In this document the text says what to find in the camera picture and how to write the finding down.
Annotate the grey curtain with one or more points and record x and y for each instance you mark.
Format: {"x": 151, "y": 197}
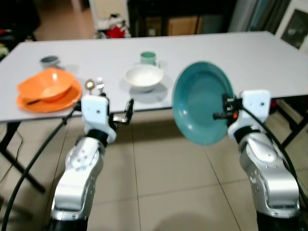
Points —
{"x": 250, "y": 14}

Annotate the gold spoon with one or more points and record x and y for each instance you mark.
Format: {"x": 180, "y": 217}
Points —
{"x": 89, "y": 84}

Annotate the white bowl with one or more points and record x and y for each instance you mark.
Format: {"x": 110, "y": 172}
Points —
{"x": 143, "y": 77}

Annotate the orange bowl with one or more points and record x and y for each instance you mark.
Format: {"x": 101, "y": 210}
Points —
{"x": 45, "y": 84}

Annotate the grey cup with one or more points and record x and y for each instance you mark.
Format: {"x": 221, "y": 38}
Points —
{"x": 49, "y": 61}

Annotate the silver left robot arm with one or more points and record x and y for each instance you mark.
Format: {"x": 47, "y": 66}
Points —
{"x": 79, "y": 168}

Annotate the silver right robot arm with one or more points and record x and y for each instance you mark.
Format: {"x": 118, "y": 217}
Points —
{"x": 267, "y": 173}

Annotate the brown cardboard box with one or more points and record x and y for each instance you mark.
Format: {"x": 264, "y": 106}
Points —
{"x": 183, "y": 26}

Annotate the teal plate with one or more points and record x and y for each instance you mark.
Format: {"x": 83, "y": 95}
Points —
{"x": 197, "y": 103}

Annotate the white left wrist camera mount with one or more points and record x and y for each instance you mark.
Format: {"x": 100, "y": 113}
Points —
{"x": 94, "y": 113}

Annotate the dark shelf cabinet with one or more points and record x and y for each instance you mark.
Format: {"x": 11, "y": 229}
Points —
{"x": 144, "y": 14}

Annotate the orange plate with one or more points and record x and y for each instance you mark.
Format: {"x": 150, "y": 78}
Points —
{"x": 62, "y": 102}

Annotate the green mug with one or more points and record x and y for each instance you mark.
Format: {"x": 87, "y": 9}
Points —
{"x": 147, "y": 58}

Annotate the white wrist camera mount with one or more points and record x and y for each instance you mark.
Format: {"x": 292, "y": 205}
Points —
{"x": 255, "y": 108}
{"x": 94, "y": 113}

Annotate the white folding table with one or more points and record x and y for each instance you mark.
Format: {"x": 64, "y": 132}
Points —
{"x": 231, "y": 53}

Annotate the red decoration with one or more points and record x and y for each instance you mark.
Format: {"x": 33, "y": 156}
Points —
{"x": 116, "y": 32}

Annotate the white framed glass door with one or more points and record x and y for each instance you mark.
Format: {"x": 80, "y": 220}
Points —
{"x": 294, "y": 26}

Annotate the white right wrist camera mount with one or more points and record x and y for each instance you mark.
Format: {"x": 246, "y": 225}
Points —
{"x": 255, "y": 108}

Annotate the silver fork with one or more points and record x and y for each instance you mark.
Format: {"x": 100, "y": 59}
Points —
{"x": 100, "y": 84}

